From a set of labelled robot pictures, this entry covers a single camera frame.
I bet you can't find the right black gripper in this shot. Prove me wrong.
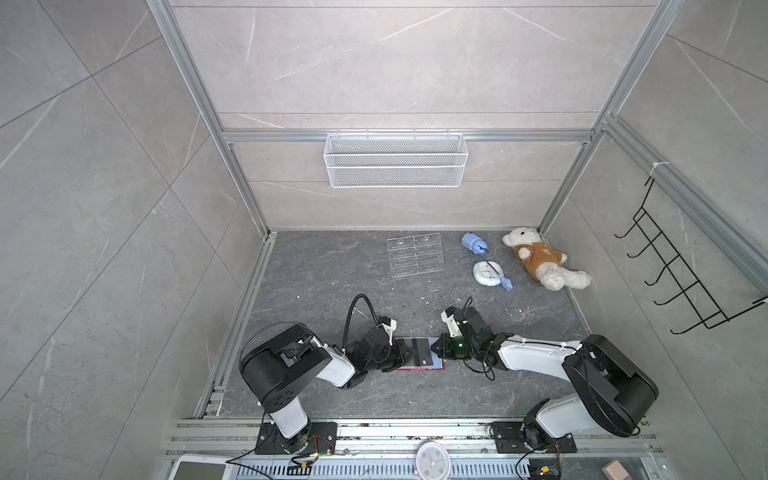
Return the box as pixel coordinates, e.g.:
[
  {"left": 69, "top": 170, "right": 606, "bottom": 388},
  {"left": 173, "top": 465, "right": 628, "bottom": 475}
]
[{"left": 429, "top": 334, "right": 479, "bottom": 360}]

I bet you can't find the red card holder wallet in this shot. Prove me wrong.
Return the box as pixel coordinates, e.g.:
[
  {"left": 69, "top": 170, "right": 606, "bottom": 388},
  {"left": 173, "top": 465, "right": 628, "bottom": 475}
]
[{"left": 395, "top": 337, "right": 445, "bottom": 372}]

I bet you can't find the clear acrylic organizer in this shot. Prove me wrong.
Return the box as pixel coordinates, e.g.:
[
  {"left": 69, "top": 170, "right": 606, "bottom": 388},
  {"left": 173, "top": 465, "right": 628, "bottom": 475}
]
[{"left": 387, "top": 232, "right": 444, "bottom": 278}]

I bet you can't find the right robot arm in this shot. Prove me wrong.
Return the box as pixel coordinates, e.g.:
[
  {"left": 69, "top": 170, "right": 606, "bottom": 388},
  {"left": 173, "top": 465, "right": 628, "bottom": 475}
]
[{"left": 431, "top": 306, "right": 659, "bottom": 450}]

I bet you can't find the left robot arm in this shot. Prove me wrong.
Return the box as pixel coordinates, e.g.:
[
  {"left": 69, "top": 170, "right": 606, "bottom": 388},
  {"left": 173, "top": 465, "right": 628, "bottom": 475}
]
[{"left": 238, "top": 319, "right": 414, "bottom": 443}]

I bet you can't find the small blue brush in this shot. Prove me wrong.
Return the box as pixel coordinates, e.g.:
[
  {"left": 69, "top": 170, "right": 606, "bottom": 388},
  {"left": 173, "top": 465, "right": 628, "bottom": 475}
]
[{"left": 499, "top": 276, "right": 514, "bottom": 291}]

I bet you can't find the blue plastic bottle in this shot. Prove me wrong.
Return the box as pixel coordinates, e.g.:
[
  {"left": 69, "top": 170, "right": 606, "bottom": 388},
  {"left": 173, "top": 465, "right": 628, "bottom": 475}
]
[{"left": 461, "top": 232, "right": 488, "bottom": 255}]

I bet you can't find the white round clock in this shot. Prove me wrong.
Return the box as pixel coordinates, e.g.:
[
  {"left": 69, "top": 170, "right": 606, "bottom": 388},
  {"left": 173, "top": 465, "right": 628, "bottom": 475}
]
[{"left": 415, "top": 441, "right": 452, "bottom": 480}]

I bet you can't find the white teddy bear brown shirt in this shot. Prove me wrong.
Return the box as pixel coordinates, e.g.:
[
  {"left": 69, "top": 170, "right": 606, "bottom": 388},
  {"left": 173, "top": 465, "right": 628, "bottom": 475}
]
[{"left": 502, "top": 227, "right": 592, "bottom": 291}]

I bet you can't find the pink eraser block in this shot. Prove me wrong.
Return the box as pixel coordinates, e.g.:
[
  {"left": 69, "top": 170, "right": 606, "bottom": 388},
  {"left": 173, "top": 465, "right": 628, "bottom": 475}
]
[{"left": 602, "top": 460, "right": 632, "bottom": 480}]

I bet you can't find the white tablet device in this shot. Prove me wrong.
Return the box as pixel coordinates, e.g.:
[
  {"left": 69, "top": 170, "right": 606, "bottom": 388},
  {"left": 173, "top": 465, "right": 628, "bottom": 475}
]
[{"left": 168, "top": 454, "right": 236, "bottom": 480}]

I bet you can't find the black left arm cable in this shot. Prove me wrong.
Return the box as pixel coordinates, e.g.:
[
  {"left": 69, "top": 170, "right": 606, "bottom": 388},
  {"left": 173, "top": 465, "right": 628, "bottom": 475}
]
[{"left": 341, "top": 293, "right": 382, "bottom": 352}]

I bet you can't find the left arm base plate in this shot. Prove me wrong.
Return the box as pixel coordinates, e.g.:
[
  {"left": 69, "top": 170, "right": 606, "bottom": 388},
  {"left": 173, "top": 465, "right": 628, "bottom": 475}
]
[{"left": 254, "top": 422, "right": 338, "bottom": 455}]

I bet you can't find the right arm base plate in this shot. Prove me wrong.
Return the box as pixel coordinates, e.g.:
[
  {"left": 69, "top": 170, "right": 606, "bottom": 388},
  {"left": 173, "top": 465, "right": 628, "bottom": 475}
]
[{"left": 489, "top": 421, "right": 577, "bottom": 454}]

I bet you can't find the white wire mesh basket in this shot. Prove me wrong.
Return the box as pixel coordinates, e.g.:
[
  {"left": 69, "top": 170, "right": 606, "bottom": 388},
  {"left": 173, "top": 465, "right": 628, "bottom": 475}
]
[{"left": 323, "top": 133, "right": 469, "bottom": 188}]

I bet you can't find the black wall hook rack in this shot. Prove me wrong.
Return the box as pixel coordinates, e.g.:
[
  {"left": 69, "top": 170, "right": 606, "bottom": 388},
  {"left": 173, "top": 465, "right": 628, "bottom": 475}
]
[{"left": 614, "top": 177, "right": 767, "bottom": 336}]

